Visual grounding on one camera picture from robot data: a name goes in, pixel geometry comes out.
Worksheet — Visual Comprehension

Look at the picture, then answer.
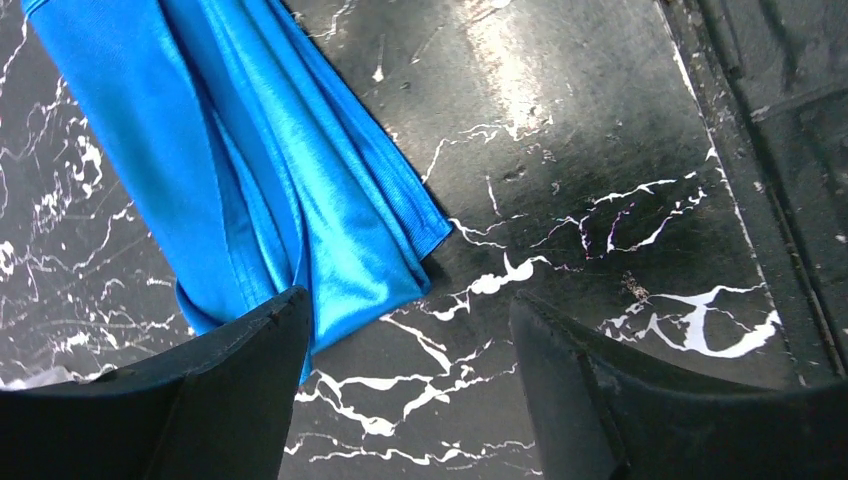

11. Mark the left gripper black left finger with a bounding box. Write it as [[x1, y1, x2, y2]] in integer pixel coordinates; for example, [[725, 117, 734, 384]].
[[1, 287, 313, 479]]

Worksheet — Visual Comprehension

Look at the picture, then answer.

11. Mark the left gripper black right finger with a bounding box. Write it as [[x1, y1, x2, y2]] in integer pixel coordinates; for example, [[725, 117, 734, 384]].
[[509, 292, 847, 479]]

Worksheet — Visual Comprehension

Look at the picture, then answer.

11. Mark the blue cloth napkin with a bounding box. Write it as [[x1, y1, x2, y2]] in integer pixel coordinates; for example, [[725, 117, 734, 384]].
[[22, 0, 452, 353]]

